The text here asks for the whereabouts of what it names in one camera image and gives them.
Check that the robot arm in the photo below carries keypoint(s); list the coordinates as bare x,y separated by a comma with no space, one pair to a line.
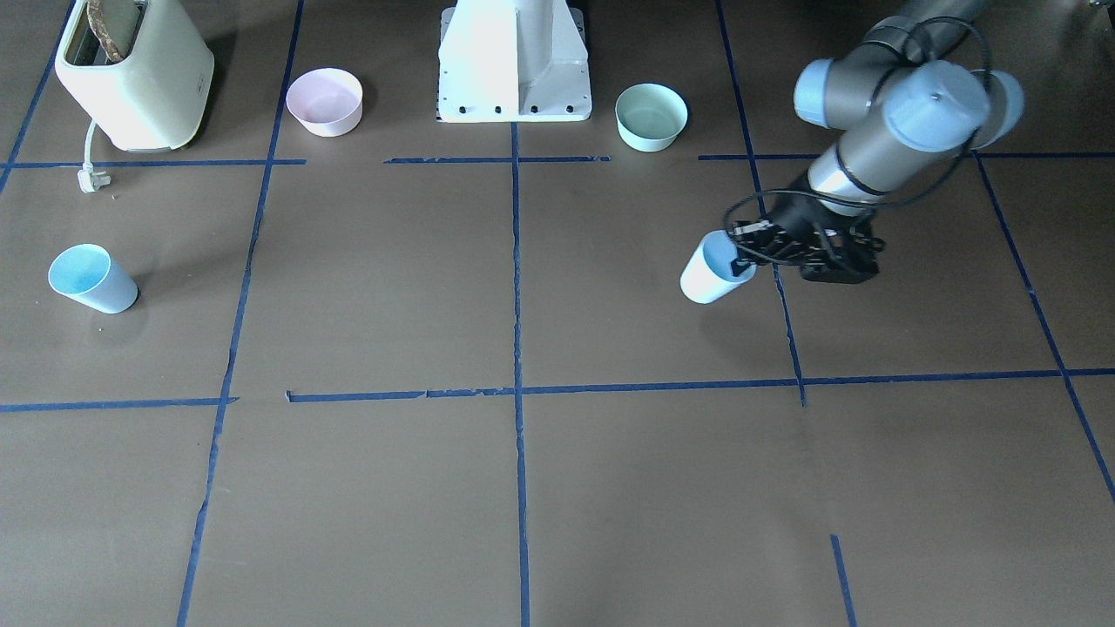
919,89

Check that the white power plug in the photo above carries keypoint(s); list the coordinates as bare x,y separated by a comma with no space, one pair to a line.
89,179

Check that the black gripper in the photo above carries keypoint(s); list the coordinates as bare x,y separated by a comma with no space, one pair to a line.
790,215

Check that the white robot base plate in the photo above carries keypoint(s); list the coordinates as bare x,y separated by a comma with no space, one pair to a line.
513,62

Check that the cream toaster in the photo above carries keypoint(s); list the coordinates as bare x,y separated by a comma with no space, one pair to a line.
154,99

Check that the light blue cup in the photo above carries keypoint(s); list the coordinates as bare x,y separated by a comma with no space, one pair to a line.
89,275
710,274

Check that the pink bowl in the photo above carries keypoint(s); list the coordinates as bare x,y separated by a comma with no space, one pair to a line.
328,101

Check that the green bowl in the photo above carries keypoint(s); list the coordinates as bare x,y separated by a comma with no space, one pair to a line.
650,117

